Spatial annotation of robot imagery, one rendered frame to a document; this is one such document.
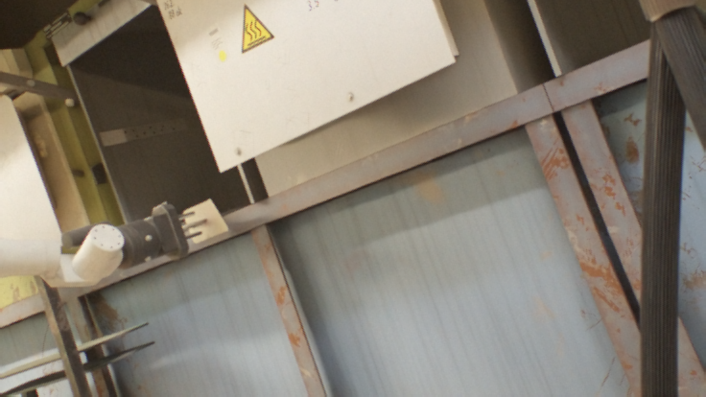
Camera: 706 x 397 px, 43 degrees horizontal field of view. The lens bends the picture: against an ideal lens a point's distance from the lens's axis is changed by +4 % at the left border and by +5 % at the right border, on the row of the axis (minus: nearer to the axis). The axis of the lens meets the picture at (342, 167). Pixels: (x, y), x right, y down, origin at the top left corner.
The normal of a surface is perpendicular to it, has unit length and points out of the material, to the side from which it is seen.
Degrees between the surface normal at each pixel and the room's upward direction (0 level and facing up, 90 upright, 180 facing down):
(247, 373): 90
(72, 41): 90
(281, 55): 90
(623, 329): 90
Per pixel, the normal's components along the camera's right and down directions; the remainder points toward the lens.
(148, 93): 0.70, -0.29
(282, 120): -0.62, 0.18
